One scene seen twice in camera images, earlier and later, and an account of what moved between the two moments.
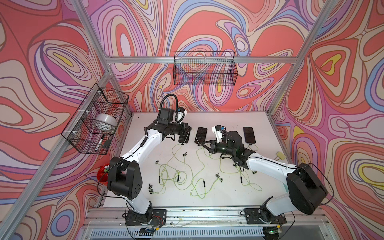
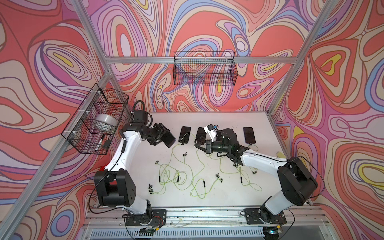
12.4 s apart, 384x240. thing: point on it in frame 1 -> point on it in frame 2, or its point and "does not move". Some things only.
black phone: x=201 y=135 does not move
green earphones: x=253 y=172 does not move
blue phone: x=249 y=135 does not move
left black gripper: x=181 y=129 -> x=160 y=129
